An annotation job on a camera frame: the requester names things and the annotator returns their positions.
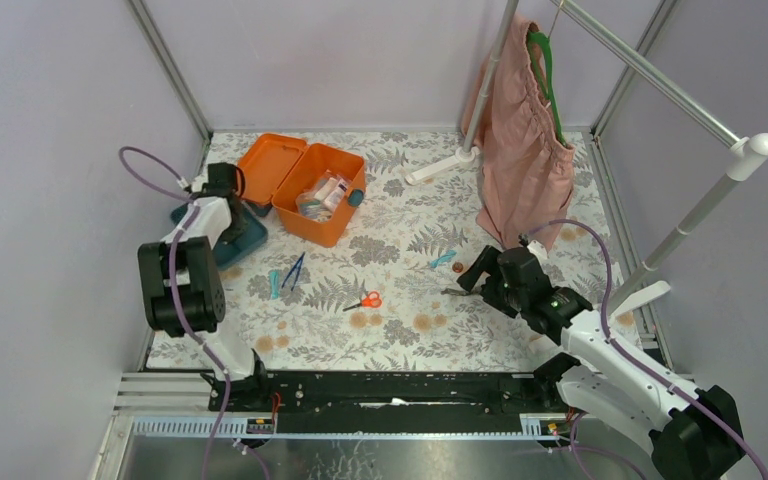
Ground blue bandage package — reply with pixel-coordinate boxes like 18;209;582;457
296;190;332;223

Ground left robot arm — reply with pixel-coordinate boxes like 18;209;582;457
137;163;271;411

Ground orange medicine box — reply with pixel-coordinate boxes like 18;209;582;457
237;133;366;248

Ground teal small tube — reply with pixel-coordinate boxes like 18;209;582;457
268;269;281;300

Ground pink hanging garment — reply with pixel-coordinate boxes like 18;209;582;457
474;14;575;250

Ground white gauze packet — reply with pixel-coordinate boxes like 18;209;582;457
317;176;350;212

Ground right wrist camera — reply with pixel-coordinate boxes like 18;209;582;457
526;240;548;261

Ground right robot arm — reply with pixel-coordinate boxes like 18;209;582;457
457;246;748;479

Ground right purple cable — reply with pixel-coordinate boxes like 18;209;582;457
523;218;768;480

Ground green clothes hanger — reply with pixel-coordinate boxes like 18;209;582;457
526;31;568;147

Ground black handled scissors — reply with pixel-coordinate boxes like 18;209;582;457
441;287;475;296

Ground teal tray insert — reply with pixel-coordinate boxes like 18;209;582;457
160;197;268;273

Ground white clothes rack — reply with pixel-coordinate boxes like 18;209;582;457
402;0;768;356

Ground teal small packet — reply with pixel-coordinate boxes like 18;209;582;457
429;250;457;269

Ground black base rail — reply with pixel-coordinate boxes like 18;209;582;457
199;370;580;435

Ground orange handled scissors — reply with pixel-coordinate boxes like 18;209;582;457
342;291;383;312

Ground blue plastic tweezers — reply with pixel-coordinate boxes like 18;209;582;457
281;253;306;291

